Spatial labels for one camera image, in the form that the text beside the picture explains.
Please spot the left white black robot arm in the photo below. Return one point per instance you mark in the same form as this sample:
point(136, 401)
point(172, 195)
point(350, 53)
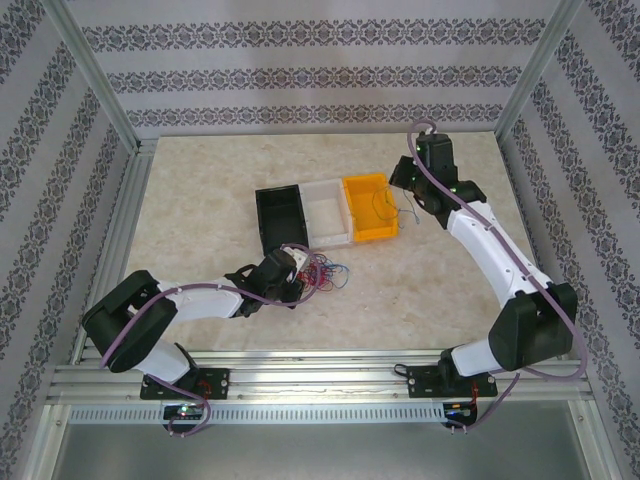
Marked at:
point(200, 302)

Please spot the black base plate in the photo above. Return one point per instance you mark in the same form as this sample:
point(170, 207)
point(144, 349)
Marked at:
point(217, 382)
point(425, 382)

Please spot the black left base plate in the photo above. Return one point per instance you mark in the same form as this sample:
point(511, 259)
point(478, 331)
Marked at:
point(217, 382)

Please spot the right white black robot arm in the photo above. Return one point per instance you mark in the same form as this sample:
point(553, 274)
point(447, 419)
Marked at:
point(480, 240)

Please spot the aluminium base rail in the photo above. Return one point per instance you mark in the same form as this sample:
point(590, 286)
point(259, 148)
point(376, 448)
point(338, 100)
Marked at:
point(320, 380)

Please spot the aluminium frame post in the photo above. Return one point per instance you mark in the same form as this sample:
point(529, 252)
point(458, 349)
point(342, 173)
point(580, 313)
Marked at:
point(537, 75)
point(95, 75)

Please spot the grey sheet metal shelf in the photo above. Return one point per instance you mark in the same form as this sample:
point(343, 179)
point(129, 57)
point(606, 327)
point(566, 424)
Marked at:
point(320, 450)

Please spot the black plastic bin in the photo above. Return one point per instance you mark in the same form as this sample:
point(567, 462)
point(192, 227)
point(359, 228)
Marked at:
point(280, 215)

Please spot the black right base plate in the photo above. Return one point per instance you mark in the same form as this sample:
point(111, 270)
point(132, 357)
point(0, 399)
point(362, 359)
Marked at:
point(425, 382)

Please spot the controller board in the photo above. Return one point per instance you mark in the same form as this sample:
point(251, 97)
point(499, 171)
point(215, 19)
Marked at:
point(457, 410)
point(182, 411)

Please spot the aluminium side rail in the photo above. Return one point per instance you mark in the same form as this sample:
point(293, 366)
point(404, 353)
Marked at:
point(118, 240)

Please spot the right controller board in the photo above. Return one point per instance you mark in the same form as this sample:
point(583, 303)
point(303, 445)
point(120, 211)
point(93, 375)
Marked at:
point(457, 410)

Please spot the left controller board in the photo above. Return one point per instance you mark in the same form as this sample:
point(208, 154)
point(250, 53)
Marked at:
point(182, 411)

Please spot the white plastic bin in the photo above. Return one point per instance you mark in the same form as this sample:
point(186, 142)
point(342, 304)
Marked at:
point(327, 212)

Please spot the yellow plastic bin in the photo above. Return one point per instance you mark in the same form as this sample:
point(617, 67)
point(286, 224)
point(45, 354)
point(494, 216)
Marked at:
point(367, 200)

